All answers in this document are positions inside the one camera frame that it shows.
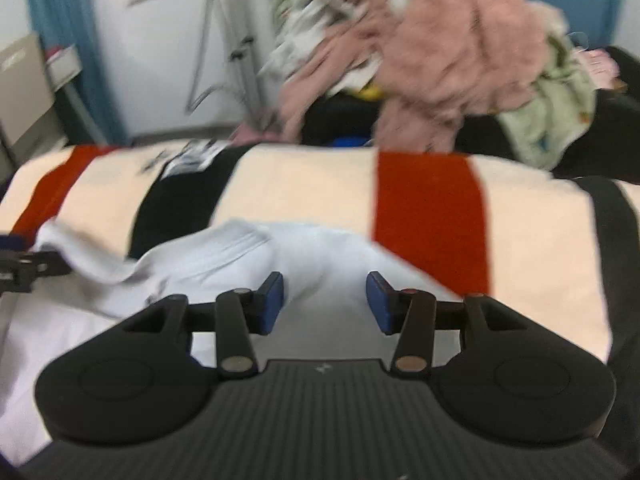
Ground white patterned garment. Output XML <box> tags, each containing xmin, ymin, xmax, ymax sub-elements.
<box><xmin>260</xmin><ymin>0</ymin><xmax>416</xmax><ymax>91</ymax></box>

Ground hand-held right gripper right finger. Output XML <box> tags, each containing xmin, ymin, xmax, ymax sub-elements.
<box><xmin>366</xmin><ymin>270</ymin><xmax>523</xmax><ymax>380</ymax></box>

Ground light green garment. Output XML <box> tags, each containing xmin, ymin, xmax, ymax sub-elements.
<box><xmin>495</xmin><ymin>5</ymin><xmax>598</xmax><ymax>171</ymax></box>

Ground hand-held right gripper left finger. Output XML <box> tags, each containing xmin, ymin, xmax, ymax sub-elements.
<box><xmin>120</xmin><ymin>271</ymin><xmax>285</xmax><ymax>380</ymax></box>

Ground white printed cloth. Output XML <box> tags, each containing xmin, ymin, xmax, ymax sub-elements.
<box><xmin>142</xmin><ymin>140</ymin><xmax>230</xmax><ymax>179</ymax></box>

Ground white pants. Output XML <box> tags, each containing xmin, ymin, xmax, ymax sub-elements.
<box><xmin>0</xmin><ymin>217</ymin><xmax>466</xmax><ymax>466</ymax></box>

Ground light pink cloth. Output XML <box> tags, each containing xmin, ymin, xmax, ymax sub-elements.
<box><xmin>587</xmin><ymin>50</ymin><xmax>628</xmax><ymax>92</ymax></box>

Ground striped cream red black blanket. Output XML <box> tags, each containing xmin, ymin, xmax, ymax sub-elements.
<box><xmin>0</xmin><ymin>142</ymin><xmax>640</xmax><ymax>411</ymax></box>

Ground dusty pink cloth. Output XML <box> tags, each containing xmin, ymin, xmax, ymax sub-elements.
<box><xmin>277</xmin><ymin>20</ymin><xmax>396</xmax><ymax>143</ymax></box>

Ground silver tripod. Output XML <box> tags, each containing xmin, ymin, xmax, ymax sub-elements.
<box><xmin>185</xmin><ymin>0</ymin><xmax>266</xmax><ymax>126</ymax></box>

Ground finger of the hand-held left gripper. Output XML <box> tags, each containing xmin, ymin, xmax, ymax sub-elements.
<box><xmin>0</xmin><ymin>247</ymin><xmax>73</xmax><ymax>295</ymax></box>

